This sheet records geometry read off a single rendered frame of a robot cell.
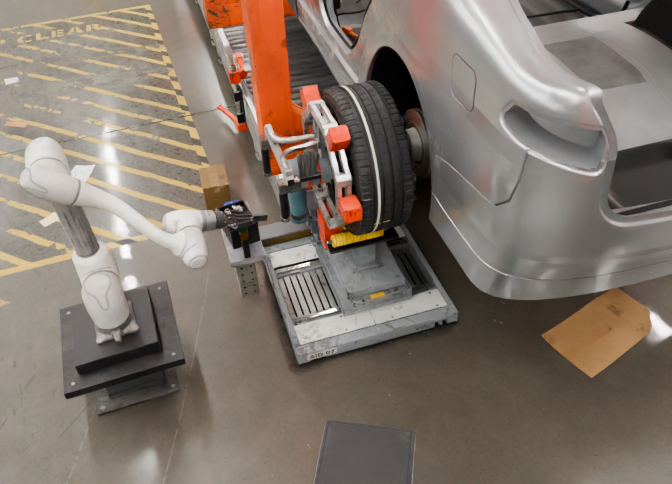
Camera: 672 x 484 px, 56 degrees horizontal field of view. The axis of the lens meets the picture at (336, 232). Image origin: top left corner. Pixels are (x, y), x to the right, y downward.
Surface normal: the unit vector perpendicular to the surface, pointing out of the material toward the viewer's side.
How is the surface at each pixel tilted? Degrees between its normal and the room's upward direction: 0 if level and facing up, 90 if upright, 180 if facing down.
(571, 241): 90
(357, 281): 0
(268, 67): 90
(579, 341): 1
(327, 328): 0
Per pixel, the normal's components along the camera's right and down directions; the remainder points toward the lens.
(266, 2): 0.30, 0.63
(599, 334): -0.04, -0.73
